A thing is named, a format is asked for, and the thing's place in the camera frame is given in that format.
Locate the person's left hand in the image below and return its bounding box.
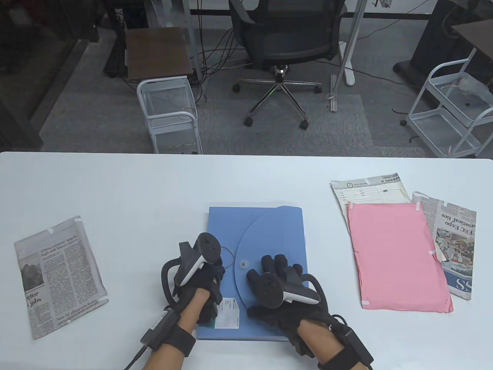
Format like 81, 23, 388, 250
171, 251, 226, 328

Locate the person's right hand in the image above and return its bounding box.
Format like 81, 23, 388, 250
245, 254, 332, 359

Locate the blue accordion folder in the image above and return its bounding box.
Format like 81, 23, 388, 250
196, 206, 309, 341

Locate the pink paper material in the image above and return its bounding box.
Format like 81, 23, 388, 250
347, 202, 454, 313

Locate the newspaper material with mountain photo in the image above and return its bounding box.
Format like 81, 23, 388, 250
14, 216, 109, 340

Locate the printed flowchart paper material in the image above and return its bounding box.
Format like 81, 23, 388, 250
330, 173, 412, 232

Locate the newspaper material with blue banner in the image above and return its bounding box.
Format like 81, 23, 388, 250
411, 192, 477, 301

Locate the person's left forearm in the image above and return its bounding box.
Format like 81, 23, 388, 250
144, 289, 210, 370

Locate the person's right forearm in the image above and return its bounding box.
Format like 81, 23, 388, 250
297, 320, 370, 370

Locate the left white black controller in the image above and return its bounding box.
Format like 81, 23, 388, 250
161, 232, 223, 309

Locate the white black controller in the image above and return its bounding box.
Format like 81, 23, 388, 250
161, 232, 223, 309
256, 266, 322, 309

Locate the right white black controller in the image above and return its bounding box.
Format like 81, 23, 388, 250
256, 266, 322, 309

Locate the brown wooden side table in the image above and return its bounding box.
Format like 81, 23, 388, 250
125, 27, 194, 81

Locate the black office chair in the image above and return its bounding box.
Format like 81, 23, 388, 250
228, 0, 347, 130

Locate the clear plastic bag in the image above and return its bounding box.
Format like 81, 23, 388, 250
456, 75, 493, 103

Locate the dark desk with brown top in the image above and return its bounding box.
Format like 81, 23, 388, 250
393, 0, 493, 91

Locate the left black wrist camera strap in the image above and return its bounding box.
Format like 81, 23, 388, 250
139, 308, 196, 357

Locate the small white wire cart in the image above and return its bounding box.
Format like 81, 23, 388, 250
136, 76, 203, 155

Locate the bundle of black floor cables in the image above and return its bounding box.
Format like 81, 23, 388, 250
191, 23, 251, 104

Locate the large white wire cart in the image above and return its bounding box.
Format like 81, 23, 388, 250
400, 48, 493, 158

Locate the white desk frame leg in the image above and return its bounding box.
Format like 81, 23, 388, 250
330, 0, 368, 86

